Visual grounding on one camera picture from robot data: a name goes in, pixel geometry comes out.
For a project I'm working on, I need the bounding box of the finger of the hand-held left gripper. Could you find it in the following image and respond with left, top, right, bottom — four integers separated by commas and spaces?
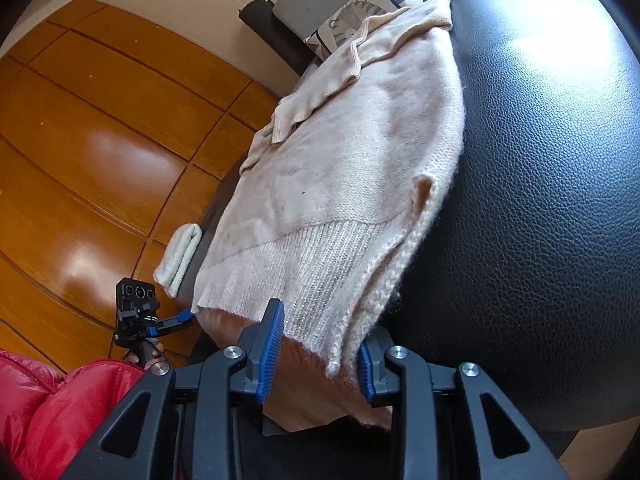
157, 309, 196, 333

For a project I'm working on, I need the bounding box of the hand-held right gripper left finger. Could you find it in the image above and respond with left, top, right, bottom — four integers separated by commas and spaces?
62, 298, 286, 480

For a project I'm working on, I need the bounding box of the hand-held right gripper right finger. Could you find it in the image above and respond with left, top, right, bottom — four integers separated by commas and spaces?
356, 327, 561, 480

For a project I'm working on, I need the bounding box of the beige knitted sweater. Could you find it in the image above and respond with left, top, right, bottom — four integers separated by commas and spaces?
192, 0, 468, 431

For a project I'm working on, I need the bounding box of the person's left forearm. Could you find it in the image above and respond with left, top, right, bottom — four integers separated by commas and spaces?
0, 350, 151, 480

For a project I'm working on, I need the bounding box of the person's left hand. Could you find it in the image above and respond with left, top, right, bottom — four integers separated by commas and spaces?
125, 339, 169, 372

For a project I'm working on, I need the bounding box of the white knitted folded sweater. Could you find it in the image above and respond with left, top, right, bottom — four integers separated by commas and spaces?
152, 222, 203, 297

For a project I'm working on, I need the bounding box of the black rolled mat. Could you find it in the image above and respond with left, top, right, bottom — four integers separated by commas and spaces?
239, 0, 321, 81

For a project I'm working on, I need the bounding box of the tiger print cushion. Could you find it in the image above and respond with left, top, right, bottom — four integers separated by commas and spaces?
302, 0, 431, 58

